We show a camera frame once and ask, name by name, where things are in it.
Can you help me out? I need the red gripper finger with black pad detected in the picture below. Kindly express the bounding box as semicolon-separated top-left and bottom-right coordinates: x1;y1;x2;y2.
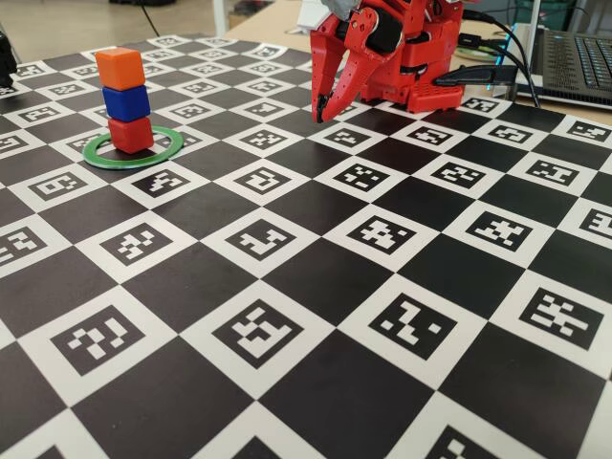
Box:
324;7;399;123
309;26;346;124

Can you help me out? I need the black white marker mat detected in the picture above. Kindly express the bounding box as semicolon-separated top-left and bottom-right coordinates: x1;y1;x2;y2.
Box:
0;32;612;459

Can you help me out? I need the black cable with thick plug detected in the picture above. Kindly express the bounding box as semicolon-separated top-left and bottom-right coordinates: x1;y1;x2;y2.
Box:
433;65;520;88

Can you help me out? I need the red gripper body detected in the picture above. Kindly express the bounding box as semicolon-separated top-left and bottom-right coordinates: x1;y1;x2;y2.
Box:
309;0;407;55

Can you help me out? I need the orange cube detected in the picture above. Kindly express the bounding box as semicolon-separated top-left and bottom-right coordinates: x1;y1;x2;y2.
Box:
94;46;146;92

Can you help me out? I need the black curved cable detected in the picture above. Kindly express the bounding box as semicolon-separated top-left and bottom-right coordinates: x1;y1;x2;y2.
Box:
459;9;544;109

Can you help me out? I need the grey laptop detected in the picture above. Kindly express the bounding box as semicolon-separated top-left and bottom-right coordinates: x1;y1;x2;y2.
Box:
514;0;612;109

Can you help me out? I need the black camera stand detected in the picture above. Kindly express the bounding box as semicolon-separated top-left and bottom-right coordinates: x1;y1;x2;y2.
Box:
0;31;20;90

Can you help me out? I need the green ring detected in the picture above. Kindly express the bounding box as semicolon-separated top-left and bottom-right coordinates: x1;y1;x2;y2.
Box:
81;124;186;171

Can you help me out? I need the white table leg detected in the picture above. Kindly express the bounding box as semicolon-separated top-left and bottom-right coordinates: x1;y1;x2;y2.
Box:
209;0;230;38

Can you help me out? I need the blue cube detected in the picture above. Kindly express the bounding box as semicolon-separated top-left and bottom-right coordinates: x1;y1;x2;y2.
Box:
101;84;152;122

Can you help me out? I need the red cube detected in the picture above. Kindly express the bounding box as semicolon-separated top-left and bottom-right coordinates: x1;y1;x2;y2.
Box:
106;117;156;155

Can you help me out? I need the black cable with small plug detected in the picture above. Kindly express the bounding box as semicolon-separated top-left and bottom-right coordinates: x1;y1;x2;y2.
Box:
457;32;539;104

